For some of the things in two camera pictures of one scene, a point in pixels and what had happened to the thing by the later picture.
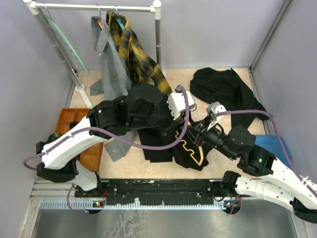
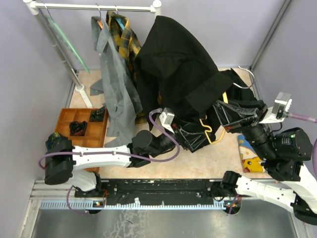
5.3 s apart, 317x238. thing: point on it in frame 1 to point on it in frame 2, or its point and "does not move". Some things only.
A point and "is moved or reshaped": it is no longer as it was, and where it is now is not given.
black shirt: (187, 152) is moved or reshaped
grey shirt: (115, 83) does not move
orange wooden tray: (91, 154) does not move
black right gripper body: (214, 136) to (262, 110)
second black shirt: (225, 86) does not move
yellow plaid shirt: (141, 68) does not move
